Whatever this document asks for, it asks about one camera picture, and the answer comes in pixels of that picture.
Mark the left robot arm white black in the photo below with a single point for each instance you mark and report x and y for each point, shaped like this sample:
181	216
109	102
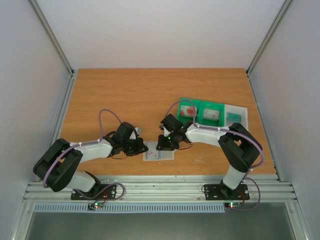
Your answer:
57	168

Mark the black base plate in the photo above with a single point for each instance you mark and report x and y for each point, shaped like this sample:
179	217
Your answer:
98	192
217	192

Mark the white right bin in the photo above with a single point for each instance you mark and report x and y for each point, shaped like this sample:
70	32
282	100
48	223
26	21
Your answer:
243	111

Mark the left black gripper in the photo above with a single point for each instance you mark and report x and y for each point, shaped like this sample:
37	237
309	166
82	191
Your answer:
140	149

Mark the card with red circles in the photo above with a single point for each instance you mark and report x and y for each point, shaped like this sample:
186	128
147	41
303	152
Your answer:
188	111

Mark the left aluminium frame post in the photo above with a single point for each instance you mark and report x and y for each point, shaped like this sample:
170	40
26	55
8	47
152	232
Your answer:
45	24

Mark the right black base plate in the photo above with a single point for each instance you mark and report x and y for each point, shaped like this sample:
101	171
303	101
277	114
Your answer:
217	192

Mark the small circuit board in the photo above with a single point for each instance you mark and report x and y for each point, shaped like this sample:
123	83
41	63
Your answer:
96	206
233	205

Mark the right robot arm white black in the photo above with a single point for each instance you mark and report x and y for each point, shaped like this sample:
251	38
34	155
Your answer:
240	148

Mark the right small circuit board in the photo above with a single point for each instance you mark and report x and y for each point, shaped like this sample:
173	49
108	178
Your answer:
233	205

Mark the grey slotted cable duct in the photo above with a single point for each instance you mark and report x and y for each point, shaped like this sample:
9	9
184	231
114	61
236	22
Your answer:
129	208

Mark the green middle bin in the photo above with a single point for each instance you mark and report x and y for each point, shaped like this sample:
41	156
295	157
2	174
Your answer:
216	106

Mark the right aluminium frame post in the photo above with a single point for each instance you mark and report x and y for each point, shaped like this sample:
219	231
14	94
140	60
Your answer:
285	6

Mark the aluminium frame post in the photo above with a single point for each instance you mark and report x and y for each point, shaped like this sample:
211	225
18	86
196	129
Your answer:
285	6
45	24

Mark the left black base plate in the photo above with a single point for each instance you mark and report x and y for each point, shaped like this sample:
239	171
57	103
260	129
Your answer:
98	192

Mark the aluminium front rail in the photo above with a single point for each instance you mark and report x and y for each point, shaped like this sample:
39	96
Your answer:
172	188

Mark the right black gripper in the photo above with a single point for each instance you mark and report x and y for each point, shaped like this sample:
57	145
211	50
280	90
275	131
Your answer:
166	144

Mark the green bin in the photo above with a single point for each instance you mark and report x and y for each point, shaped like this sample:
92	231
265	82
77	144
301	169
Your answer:
187	101
216	106

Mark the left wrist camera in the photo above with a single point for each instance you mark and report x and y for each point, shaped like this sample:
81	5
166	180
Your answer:
138	130

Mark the left small circuit board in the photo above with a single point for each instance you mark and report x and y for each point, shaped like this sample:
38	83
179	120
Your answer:
96	206

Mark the grey patterned card in bin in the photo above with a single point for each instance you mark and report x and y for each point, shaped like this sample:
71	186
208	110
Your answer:
211	114

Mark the translucent grey card holder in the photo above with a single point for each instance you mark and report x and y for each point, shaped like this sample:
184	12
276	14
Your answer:
165	156

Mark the teal VIP card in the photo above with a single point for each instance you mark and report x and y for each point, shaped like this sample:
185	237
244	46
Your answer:
233	117

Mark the green left bin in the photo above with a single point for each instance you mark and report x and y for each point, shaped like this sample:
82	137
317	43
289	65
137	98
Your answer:
187	101

